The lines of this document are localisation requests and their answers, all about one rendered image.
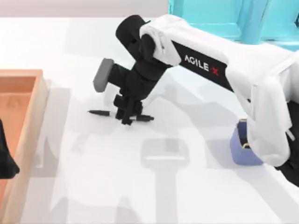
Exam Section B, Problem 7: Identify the pale grey rounded box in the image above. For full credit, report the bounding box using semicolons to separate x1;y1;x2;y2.
93;57;114;93

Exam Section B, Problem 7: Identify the light blue rack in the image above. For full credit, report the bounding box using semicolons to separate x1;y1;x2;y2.
167;0;299;51

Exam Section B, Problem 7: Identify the shallow salmon-coloured box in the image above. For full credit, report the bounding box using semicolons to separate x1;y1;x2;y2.
0;69;49;224

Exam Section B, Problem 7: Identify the black pen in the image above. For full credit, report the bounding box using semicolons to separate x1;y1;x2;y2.
87;109;155;122

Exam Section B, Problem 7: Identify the blue pen holder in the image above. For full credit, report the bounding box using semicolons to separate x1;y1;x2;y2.
229;118;264;166

